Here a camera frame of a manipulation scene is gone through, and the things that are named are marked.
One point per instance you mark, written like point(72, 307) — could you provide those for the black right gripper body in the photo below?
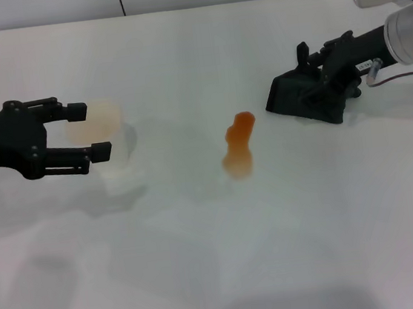
point(352, 56)

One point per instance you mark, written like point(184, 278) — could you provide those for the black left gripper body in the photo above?
point(3, 140)

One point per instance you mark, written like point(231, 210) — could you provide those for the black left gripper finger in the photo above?
point(74, 111)
point(98, 152)

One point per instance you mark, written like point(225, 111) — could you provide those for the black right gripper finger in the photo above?
point(316, 88)
point(355, 87)

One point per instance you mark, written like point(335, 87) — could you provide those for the dark blue rag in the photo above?
point(290, 100)

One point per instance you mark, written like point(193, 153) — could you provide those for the white paper cup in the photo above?
point(113, 120)

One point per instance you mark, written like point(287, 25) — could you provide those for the brown water stain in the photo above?
point(239, 147)

